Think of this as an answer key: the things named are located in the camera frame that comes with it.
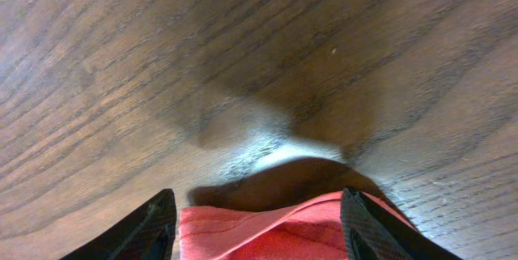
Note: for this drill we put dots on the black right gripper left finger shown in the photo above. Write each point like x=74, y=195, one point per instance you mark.
x=147, y=233

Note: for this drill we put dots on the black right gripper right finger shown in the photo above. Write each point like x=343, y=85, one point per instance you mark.
x=373, y=230

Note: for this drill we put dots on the red printed t-shirt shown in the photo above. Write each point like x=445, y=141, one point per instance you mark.
x=308, y=230

